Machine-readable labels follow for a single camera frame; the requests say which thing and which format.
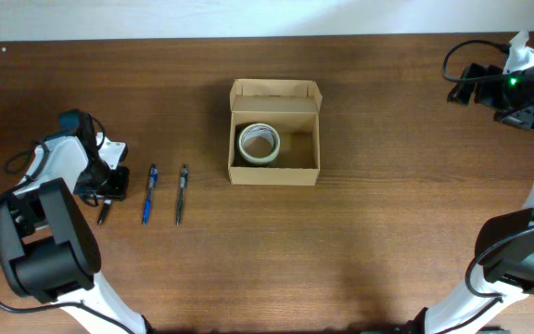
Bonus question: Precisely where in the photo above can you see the cardboard box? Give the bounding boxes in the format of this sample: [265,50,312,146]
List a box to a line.
[228,79,323,186]

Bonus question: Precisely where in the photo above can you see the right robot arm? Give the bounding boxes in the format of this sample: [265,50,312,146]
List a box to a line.
[395,32,534,333]

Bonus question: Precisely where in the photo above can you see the cream masking tape roll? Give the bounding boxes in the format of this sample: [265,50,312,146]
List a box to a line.
[237,123,281,165]

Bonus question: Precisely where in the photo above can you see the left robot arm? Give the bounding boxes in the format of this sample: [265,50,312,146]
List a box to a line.
[0,109,154,333]

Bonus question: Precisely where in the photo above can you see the black ballpoint pen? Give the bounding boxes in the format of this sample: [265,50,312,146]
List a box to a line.
[175,164,188,225]

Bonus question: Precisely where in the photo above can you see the black white marker pen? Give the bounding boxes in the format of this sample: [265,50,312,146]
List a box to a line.
[96,199,112,225]

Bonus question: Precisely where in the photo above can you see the blue ballpoint pen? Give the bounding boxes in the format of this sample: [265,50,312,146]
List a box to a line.
[142,163,159,225]

